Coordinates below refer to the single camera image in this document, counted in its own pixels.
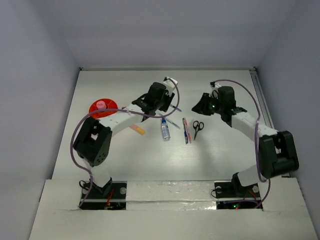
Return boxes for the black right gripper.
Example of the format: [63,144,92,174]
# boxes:
[191,92,224,116]

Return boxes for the dark blue gel pen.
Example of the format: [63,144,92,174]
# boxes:
[169,104,182,112]

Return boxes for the clear spray bottle blue cap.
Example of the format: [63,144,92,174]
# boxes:
[161,118,171,141]

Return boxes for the pink patterned tube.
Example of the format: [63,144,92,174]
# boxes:
[96,100,107,110]

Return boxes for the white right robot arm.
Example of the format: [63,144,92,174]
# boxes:
[191,82,300,196]

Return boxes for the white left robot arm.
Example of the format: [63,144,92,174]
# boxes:
[69,77,180,198]

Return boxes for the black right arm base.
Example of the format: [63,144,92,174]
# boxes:
[210,181,262,210]

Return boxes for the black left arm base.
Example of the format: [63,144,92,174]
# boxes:
[79,179,128,210]

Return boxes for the clear blue gel pen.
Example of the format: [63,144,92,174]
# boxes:
[157,112,181,130]

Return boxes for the blue ballpoint pen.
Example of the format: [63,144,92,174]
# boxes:
[182,117,189,145]

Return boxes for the red gel pen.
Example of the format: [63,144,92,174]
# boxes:
[184,118,192,144]

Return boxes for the yellow pink glue stick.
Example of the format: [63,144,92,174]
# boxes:
[130,124,145,136]

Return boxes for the orange round organizer container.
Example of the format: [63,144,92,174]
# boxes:
[88,98,118,119]

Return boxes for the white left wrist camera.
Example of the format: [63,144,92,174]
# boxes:
[163,76,178,92]

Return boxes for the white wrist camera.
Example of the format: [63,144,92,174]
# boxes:
[209,81,221,91]
[163,76,178,92]

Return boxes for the black handled scissors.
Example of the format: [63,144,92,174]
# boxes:
[192,120,204,140]

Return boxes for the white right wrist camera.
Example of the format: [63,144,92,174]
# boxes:
[209,81,221,91]

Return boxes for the aluminium rail on right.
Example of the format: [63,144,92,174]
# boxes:
[249,68,291,177]

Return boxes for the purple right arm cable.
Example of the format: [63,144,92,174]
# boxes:
[209,79,272,208]

